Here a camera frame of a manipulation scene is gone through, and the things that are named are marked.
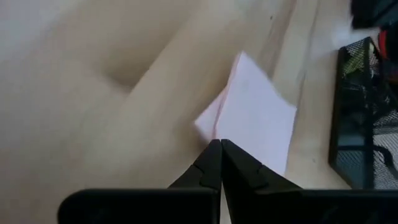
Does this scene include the red-handled scissors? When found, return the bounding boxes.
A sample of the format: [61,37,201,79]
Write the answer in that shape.
[377,29,390,60]

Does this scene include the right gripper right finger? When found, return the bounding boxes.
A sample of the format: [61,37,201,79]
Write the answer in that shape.
[222,139,398,224]

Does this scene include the pink sticky note pad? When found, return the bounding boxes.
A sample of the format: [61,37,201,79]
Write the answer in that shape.
[193,50,299,177]

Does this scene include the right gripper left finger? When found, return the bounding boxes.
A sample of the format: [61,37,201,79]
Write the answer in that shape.
[57,139,222,224]

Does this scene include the black mesh desk organizer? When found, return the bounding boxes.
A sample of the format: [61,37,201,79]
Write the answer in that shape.
[328,36,398,190]

